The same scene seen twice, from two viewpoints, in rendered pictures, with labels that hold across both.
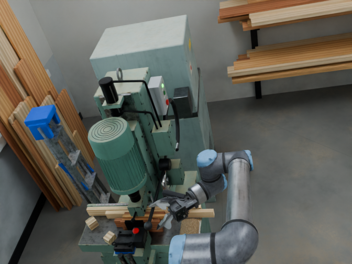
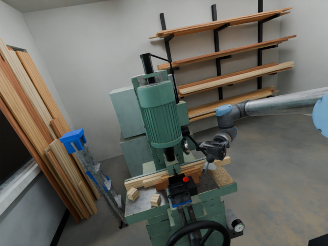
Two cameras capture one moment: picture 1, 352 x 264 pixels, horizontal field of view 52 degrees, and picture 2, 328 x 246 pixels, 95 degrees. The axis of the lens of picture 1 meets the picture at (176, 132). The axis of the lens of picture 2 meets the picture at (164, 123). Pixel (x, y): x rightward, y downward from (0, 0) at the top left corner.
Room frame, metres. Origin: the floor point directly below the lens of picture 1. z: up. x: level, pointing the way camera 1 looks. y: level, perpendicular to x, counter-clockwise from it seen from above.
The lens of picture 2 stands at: (0.54, 0.55, 1.53)
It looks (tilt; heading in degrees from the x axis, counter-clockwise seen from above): 20 degrees down; 338
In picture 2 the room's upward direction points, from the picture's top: 13 degrees counter-clockwise
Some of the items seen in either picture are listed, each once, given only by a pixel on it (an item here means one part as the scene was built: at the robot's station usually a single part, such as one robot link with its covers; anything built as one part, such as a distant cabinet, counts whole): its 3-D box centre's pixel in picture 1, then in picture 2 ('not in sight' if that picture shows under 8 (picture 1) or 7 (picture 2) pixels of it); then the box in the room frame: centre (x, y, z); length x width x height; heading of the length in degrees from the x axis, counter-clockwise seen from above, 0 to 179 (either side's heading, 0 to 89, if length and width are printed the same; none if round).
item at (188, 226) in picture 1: (188, 228); (219, 173); (1.07, 0.06, 0.92); 0.14 x 0.09 x 0.04; 163
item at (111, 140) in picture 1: (118, 156); (160, 114); (1.23, 0.27, 1.32); 0.18 x 0.18 x 0.31
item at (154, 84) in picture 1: (158, 96); (171, 86); (1.49, 0.04, 1.40); 0.10 x 0.06 x 0.16; 163
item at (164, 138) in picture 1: (165, 138); (180, 113); (1.39, 0.06, 1.22); 0.09 x 0.08 x 0.15; 163
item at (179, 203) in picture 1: (182, 205); (217, 148); (1.08, 0.06, 1.08); 0.12 x 0.09 x 0.08; 113
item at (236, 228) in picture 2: not in sight; (237, 225); (0.95, 0.08, 0.65); 0.06 x 0.04 x 0.08; 73
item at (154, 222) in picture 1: (141, 226); (181, 181); (1.14, 0.27, 0.94); 0.20 x 0.01 x 0.08; 73
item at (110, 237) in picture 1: (109, 237); (155, 199); (1.14, 0.44, 0.92); 0.05 x 0.04 x 0.03; 134
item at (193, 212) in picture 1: (158, 213); (187, 171); (1.21, 0.19, 0.92); 0.55 x 0.02 x 0.04; 73
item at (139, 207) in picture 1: (139, 201); (172, 163); (1.25, 0.26, 0.99); 0.14 x 0.07 x 0.09; 163
